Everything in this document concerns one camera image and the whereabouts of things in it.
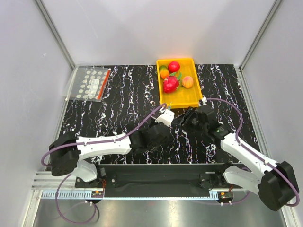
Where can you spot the red dragon fruit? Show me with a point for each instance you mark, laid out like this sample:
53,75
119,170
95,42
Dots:
171,83

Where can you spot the yellow plastic tray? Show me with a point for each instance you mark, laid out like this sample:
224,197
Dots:
182,97

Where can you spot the clear red zip bag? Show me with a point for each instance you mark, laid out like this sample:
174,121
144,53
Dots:
88,83

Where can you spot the red apple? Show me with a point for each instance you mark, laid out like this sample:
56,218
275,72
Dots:
173,66

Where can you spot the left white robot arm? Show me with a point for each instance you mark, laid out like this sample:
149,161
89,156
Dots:
69,153

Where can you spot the aluminium frame rail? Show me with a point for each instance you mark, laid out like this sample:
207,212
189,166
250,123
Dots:
45,181

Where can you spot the white slotted cable duct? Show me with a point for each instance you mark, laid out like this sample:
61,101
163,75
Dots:
140,193

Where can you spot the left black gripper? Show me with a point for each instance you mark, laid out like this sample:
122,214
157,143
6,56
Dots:
153,124

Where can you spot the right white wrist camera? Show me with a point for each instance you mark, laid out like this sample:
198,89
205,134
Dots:
203,101

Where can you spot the peach fruit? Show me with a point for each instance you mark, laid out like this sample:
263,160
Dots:
187,82

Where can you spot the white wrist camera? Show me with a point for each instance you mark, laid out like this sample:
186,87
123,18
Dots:
166,117
203,101

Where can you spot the orange green mango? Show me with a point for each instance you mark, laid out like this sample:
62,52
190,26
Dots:
164,72

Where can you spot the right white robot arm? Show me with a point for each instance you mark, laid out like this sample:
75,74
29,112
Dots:
274,183

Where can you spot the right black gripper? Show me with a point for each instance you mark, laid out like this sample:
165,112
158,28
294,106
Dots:
189,113

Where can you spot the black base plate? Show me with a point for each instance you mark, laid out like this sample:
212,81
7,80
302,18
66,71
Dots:
204,176

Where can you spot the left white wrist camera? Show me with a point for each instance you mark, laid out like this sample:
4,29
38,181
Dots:
166,117

